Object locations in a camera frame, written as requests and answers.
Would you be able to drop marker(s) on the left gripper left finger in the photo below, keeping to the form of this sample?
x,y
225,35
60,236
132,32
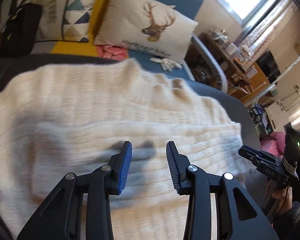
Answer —
x,y
59,215

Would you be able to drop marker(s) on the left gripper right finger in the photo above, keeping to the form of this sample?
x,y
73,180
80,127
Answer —
x,y
237,214

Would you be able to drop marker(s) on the white knitted sweater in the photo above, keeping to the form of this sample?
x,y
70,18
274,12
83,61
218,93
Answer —
x,y
102,134

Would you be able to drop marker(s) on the person's right hand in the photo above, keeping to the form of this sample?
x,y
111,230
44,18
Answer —
x,y
284,196

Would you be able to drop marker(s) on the wooden side shelf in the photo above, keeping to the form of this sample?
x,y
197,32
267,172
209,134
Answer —
x,y
243,84

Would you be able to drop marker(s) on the white gloves on sofa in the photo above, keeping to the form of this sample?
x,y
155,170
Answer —
x,y
167,64

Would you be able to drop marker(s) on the pink cloth on sofa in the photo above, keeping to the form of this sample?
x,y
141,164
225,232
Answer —
x,y
112,52

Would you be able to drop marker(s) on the black handbag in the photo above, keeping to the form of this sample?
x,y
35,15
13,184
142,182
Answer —
x,y
19,35

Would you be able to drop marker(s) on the multicolour sofa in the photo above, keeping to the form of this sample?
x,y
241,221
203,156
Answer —
x,y
188,8

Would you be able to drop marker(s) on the deer print cushion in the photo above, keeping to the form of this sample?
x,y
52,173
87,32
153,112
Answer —
x,y
147,26

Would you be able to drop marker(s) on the triangle pattern cushion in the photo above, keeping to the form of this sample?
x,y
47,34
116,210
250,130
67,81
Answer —
x,y
63,20

